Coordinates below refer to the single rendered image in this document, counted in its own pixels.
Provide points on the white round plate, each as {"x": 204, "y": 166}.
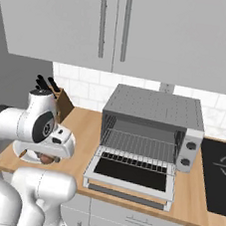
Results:
{"x": 29, "y": 156}

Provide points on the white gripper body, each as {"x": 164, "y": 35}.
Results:
{"x": 68, "y": 148}

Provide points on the black hob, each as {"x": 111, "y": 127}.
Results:
{"x": 219, "y": 178}

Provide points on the toaster oven glass door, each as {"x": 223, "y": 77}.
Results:
{"x": 130, "y": 175}

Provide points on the grey wall socket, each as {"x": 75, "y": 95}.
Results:
{"x": 166, "y": 88}

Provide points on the grey wall cupboard door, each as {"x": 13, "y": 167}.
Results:
{"x": 187, "y": 37}
{"x": 56, "y": 18}

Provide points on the grey toaster oven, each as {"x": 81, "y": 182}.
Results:
{"x": 152, "y": 106}

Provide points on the wooden knife block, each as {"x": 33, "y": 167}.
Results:
{"x": 64, "y": 106}

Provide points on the grey toaster oven knob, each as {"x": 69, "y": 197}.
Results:
{"x": 191, "y": 145}
{"x": 185, "y": 162}

